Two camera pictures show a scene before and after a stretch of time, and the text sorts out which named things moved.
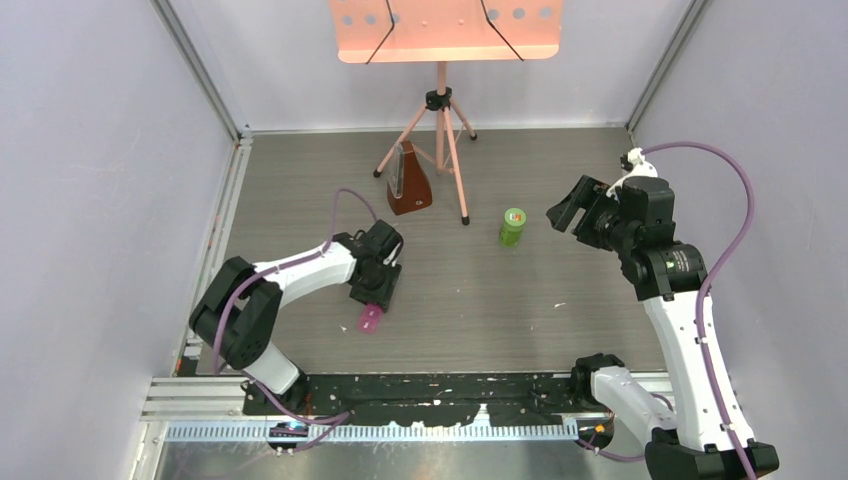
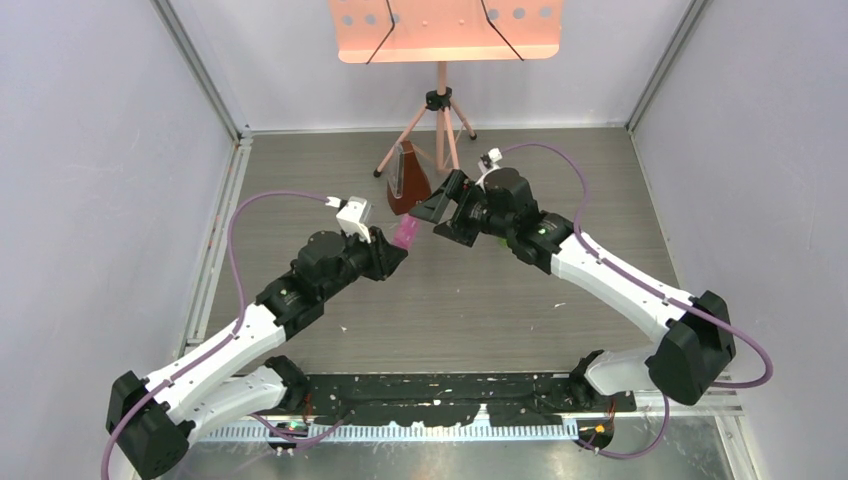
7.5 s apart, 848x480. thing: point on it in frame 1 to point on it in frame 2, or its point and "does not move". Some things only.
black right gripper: [585, 196] to [462, 190]
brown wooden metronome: [408, 189] does not move
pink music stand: [439, 31] does not move
